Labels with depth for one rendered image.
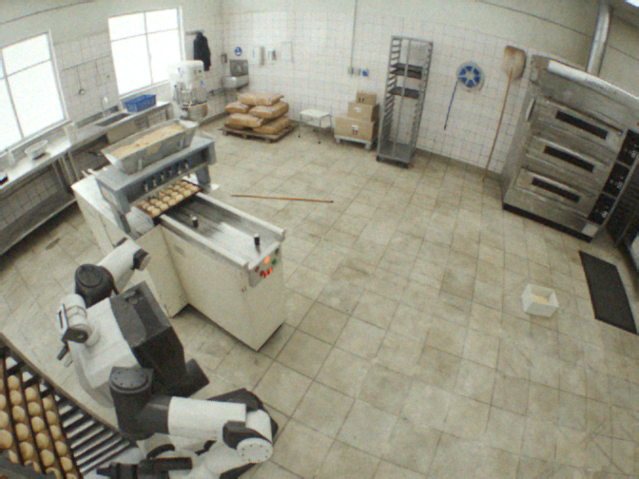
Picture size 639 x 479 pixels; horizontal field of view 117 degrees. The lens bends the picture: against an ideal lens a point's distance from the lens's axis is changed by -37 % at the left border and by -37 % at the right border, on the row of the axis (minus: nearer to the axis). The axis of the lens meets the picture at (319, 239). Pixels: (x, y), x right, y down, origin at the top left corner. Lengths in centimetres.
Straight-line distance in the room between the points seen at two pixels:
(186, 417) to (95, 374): 25
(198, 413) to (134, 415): 14
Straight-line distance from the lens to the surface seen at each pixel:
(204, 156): 210
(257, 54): 593
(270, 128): 503
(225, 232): 174
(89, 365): 83
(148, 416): 72
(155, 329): 81
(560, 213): 440
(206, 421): 69
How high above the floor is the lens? 190
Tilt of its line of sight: 40 degrees down
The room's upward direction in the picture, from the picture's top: 3 degrees clockwise
